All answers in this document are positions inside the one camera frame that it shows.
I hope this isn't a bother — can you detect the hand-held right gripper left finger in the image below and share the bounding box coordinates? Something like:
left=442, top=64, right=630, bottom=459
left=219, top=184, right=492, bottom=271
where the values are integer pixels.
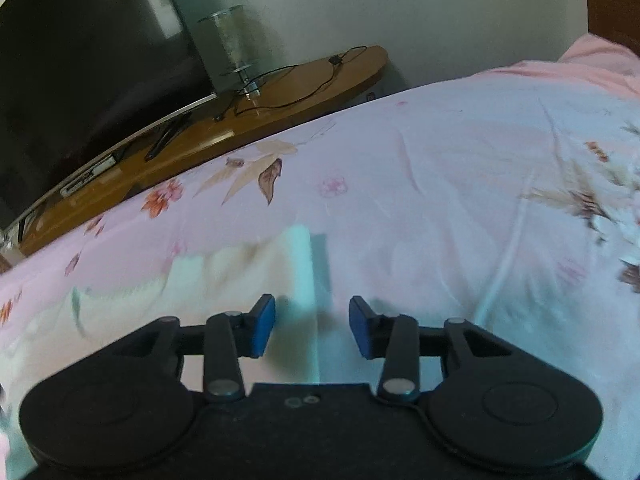
left=107, top=294, right=277, bottom=403

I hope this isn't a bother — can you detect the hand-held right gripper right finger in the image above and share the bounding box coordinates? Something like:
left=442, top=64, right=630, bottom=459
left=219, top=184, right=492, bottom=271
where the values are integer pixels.
left=348, top=295, right=521, bottom=406

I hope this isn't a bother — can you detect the cream knit garment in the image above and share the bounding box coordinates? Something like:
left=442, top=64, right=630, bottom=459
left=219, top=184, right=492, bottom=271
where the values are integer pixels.
left=70, top=226, right=332, bottom=386

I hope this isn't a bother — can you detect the floral pink bed sheet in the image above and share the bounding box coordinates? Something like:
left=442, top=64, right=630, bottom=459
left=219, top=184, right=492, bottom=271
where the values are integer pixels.
left=0, top=62, right=640, bottom=480

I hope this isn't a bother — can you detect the wooden television cabinet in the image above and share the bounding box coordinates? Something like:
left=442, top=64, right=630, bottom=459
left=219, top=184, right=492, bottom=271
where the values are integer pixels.
left=17, top=45, right=390, bottom=257

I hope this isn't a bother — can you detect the black remote control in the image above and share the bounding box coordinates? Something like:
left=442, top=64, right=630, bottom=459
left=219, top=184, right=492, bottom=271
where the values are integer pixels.
left=144, top=112, right=194, bottom=162

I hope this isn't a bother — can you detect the silver set-top box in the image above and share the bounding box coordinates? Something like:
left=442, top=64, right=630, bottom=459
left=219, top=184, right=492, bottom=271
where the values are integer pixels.
left=59, top=152, right=119, bottom=197

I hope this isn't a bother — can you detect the glass cylinder table lamp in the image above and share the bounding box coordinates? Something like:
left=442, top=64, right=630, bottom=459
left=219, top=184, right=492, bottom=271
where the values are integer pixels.
left=197, top=4, right=264, bottom=99

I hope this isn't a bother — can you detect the black flat screen television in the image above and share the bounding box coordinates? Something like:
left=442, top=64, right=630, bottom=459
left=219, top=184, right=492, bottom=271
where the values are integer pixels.
left=0, top=0, right=219, bottom=232

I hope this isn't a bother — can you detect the pink pillow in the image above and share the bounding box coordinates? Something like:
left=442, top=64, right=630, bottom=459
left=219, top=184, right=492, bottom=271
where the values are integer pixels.
left=554, top=33, right=640, bottom=80

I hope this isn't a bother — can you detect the black cable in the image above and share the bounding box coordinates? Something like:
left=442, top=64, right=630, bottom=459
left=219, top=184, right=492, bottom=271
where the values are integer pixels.
left=214, top=46, right=369, bottom=122

